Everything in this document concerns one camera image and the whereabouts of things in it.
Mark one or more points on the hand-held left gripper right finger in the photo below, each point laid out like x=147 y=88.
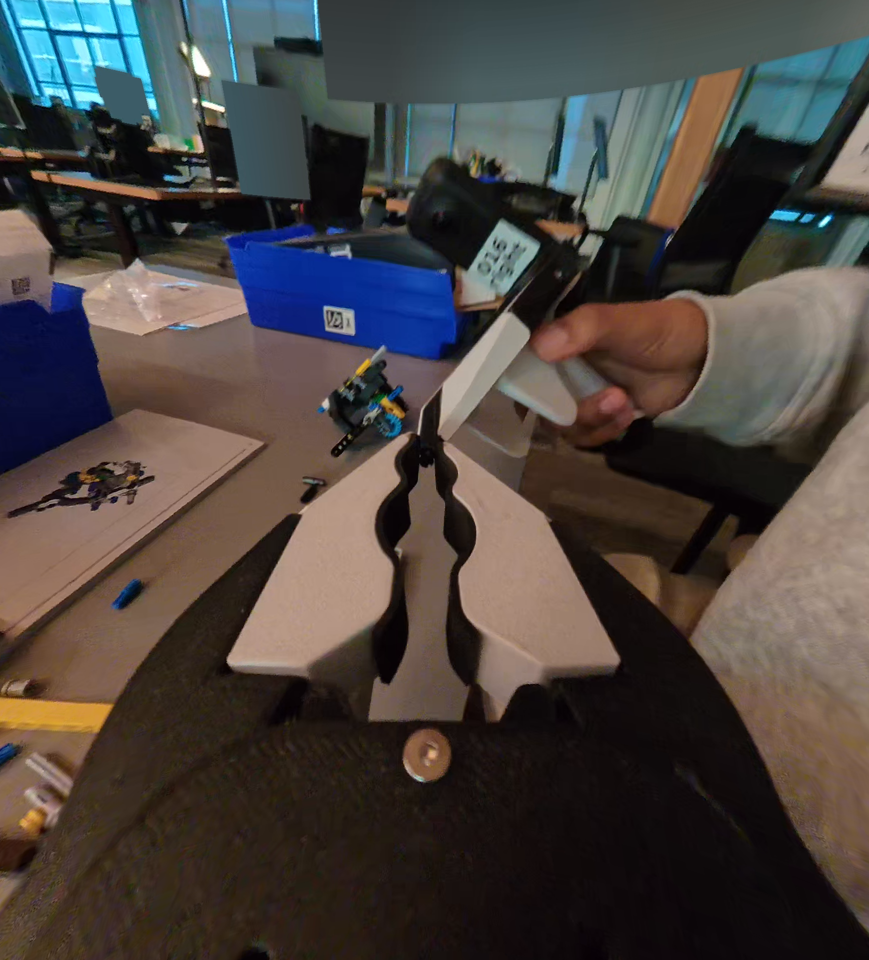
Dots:
x=532 y=592

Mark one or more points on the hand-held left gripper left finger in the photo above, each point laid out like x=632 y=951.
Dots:
x=322 y=585

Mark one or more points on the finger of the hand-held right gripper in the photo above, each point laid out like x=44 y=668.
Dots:
x=429 y=420
x=483 y=375

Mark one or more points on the person's right forearm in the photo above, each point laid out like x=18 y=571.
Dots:
x=794 y=345

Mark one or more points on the partly built lego vehicle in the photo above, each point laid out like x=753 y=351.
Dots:
x=367 y=397

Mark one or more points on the small black lego connector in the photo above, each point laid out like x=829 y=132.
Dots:
x=313 y=489

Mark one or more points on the lego instruction booklet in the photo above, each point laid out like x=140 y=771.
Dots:
x=179 y=465

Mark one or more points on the blue lego pin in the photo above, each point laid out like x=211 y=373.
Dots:
x=128 y=594

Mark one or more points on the long yellow lego beam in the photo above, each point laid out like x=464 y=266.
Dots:
x=29 y=712

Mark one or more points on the person's right hand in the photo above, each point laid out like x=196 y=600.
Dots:
x=644 y=352

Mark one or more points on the black monitor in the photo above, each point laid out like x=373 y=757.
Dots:
x=338 y=176

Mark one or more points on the blue bin with white label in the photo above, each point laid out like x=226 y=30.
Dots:
x=344 y=292

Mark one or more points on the black office chair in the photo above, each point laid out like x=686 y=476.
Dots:
x=704 y=251

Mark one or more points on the wooden pillar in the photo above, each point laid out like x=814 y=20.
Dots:
x=697 y=142

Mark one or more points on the person's grey sweater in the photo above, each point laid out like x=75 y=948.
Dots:
x=817 y=637

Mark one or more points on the clear plastic bag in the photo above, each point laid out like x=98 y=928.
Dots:
x=134 y=289

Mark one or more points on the wooden desk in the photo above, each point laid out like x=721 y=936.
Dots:
x=127 y=189

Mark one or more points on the plain blue plastic bin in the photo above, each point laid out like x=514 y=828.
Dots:
x=22 y=390

